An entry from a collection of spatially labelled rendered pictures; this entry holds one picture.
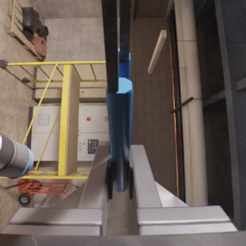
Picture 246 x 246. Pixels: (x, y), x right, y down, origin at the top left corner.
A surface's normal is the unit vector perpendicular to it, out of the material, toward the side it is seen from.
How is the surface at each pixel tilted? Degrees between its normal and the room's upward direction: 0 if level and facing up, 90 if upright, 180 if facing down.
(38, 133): 90
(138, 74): 90
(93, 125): 90
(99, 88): 90
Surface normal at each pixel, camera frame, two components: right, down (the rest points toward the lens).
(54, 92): 0.01, -0.13
